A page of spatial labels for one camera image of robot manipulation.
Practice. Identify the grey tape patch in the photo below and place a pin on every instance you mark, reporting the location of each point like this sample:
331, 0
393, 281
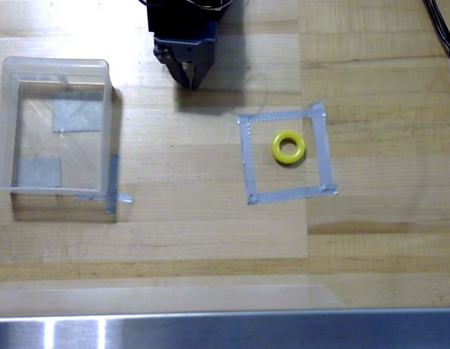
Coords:
39, 172
77, 114

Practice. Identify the clear plastic container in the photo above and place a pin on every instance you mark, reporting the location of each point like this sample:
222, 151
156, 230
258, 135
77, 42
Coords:
106, 109

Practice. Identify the short grey tape strip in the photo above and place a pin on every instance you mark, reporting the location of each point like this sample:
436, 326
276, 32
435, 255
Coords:
123, 198
112, 181

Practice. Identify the blue-grey gripper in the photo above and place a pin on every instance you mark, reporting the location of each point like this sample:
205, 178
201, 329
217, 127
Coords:
185, 54

